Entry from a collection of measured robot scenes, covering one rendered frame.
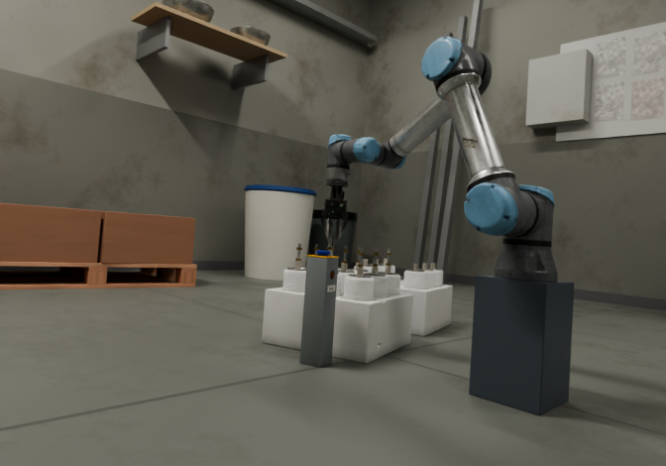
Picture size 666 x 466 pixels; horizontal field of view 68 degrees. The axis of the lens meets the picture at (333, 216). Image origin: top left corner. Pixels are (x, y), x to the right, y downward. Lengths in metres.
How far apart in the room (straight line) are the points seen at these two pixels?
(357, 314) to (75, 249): 1.83
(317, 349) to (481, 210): 0.61
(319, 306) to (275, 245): 2.42
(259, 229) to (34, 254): 1.62
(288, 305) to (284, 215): 2.22
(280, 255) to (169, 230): 1.06
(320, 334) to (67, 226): 1.83
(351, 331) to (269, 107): 3.57
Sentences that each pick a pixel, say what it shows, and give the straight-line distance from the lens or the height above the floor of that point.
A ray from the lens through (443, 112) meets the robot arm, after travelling 1.52.
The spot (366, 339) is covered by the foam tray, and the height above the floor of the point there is 0.07.
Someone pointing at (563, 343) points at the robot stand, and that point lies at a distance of 1.37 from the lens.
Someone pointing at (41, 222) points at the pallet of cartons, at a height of 0.34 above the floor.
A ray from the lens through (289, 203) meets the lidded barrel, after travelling 3.82.
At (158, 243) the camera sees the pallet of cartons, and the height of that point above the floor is 0.26.
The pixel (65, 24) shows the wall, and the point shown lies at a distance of 4.15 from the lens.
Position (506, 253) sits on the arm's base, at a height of 0.36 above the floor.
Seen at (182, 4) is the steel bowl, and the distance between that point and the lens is 4.00.
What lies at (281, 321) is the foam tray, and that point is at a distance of 1.67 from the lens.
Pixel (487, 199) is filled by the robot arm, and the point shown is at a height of 0.48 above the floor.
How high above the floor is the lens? 0.38
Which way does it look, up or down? 2 degrees up
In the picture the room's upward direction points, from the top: 4 degrees clockwise
